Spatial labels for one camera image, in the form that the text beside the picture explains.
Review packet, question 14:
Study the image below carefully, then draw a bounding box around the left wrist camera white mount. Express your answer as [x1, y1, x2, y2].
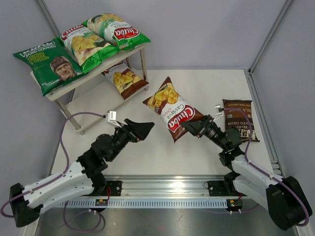
[103, 110, 122, 128]

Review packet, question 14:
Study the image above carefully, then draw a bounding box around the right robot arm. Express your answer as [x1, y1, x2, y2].
[182, 116, 313, 231]

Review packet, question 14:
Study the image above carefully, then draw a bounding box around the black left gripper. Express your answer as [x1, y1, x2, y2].
[108, 119, 154, 162]

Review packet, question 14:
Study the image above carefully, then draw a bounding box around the white two-tier wooden shelf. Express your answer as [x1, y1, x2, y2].
[29, 45, 150, 136]

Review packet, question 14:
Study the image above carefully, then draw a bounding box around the left aluminium frame post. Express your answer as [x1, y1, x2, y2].
[36, 0, 72, 57]

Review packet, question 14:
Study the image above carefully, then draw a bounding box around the right aluminium frame post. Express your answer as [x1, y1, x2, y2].
[248, 0, 294, 75]

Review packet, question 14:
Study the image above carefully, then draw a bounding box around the green Chuba chips bag large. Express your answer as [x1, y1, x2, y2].
[82, 14, 151, 51]

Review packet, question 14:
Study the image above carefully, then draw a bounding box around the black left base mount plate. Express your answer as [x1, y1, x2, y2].
[96, 180, 123, 197]

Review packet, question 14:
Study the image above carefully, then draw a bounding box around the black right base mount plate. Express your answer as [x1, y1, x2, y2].
[206, 180, 240, 197]

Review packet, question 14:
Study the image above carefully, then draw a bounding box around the aluminium frame post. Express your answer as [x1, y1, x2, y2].
[248, 0, 294, 75]
[36, 0, 72, 57]

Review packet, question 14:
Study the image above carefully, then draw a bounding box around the brown Chuba barbecue chips bag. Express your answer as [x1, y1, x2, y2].
[102, 61, 149, 100]

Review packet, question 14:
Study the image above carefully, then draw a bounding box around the white slotted cable duct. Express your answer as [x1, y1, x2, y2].
[67, 198, 227, 208]

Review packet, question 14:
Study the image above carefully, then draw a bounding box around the green Chuba chips bag small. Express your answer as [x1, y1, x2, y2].
[58, 25, 120, 74]

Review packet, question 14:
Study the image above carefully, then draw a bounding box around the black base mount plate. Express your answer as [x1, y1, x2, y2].
[206, 180, 240, 197]
[96, 180, 123, 197]

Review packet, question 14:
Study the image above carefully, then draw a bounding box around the green Real hand cooked bag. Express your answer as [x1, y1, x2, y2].
[13, 38, 84, 96]

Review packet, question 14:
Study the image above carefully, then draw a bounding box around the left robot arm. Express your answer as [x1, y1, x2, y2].
[9, 118, 155, 228]

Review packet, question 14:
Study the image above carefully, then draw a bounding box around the brown Kettle sea salt bag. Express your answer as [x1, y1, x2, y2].
[222, 99, 260, 142]

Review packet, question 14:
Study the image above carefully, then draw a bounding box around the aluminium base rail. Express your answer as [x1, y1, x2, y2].
[105, 175, 223, 199]

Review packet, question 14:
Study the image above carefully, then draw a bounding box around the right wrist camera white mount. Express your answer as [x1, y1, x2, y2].
[213, 105, 224, 121]

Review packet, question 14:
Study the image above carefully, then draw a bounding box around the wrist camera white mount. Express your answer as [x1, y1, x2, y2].
[213, 105, 224, 121]
[103, 110, 122, 128]

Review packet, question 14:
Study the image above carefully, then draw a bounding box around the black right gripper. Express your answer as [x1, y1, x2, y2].
[181, 115, 227, 150]

